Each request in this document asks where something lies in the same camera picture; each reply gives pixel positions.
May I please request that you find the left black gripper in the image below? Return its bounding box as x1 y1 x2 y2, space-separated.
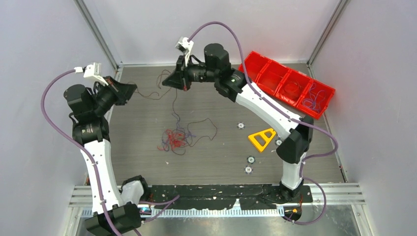
92 76 136 115

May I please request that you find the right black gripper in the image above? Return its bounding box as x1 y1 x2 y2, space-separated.
162 55 217 93

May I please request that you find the brown wire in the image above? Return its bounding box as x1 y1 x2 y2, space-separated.
128 69 218 156

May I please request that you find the purple wire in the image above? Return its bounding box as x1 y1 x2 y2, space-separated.
161 122 198 152

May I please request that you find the blue wire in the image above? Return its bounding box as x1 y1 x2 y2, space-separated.
301 82 328 111

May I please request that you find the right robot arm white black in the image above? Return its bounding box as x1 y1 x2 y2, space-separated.
162 42 314 202

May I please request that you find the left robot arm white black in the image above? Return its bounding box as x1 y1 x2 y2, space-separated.
63 76 151 236

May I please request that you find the poker chip centre table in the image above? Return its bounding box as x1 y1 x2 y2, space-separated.
237 122 245 129

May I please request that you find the yellow triangular plastic block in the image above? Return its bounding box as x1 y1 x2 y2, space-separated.
248 128 277 153

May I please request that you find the poker chip lower upper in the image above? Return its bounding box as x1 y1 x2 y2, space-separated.
247 156 256 164

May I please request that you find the poker chip lowest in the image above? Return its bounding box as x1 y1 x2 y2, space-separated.
244 166 253 174

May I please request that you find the poker chip lower right pair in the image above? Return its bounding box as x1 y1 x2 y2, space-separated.
275 139 283 147

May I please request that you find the red four-compartment bin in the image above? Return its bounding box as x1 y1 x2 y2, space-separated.
244 51 335 119

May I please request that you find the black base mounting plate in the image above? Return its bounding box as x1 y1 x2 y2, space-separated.
142 184 313 210

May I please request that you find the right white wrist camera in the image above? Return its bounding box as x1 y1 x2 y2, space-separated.
175 37 194 67

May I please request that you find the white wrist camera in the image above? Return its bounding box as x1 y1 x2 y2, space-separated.
175 37 194 67
74 62 108 86

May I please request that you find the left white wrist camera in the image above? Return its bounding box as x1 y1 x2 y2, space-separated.
74 62 108 86

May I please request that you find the aluminium frame rail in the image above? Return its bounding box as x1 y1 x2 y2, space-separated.
68 183 366 207

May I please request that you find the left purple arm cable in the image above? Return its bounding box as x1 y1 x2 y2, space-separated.
40 68 180 236

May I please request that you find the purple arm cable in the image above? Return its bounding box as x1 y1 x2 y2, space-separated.
187 21 339 226
40 68 180 236

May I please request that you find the white slotted cable duct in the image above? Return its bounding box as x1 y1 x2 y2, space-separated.
81 207 285 219

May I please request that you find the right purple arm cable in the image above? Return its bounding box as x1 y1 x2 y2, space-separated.
187 21 339 226

